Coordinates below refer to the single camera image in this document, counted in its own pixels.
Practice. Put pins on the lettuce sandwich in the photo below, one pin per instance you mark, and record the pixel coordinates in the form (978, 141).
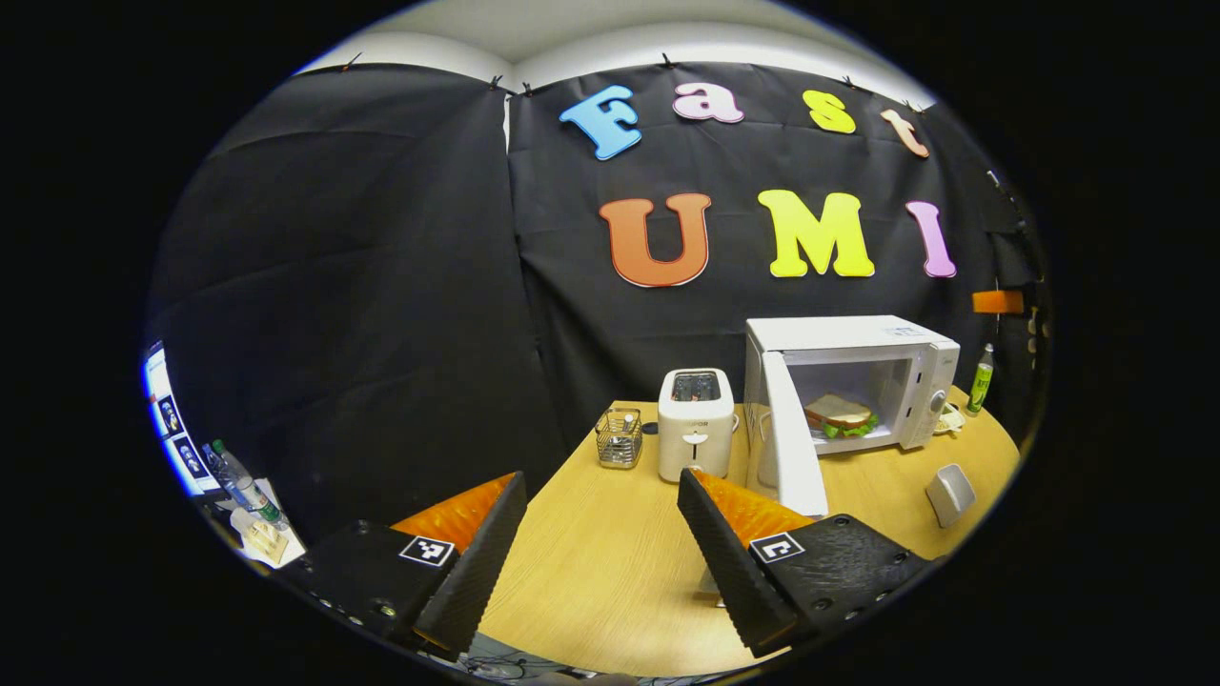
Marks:
(839, 412)

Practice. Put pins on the computer monitor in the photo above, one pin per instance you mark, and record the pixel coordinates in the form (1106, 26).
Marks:
(176, 429)

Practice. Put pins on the white divided bean tray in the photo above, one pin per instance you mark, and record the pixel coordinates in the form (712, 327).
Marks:
(951, 419)

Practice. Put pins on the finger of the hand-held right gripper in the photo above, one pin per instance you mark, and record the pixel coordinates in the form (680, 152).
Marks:
(996, 302)

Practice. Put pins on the clear plastic water bottle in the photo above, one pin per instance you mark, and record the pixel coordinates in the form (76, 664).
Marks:
(257, 495)
(224, 476)

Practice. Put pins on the green label drink bottle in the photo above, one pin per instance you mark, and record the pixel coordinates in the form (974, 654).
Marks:
(980, 386)

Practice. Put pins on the white side desk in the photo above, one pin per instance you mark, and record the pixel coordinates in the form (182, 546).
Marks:
(272, 548)

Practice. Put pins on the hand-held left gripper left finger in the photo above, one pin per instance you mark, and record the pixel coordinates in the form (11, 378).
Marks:
(477, 572)

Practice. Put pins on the white toaster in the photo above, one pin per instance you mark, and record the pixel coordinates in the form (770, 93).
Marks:
(696, 438)

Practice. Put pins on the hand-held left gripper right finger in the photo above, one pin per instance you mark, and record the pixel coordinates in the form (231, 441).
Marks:
(729, 572)

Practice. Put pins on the white microwave oven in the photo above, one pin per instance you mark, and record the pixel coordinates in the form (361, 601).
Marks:
(858, 335)

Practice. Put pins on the black backdrop cloth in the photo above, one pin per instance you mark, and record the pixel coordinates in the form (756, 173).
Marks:
(381, 286)

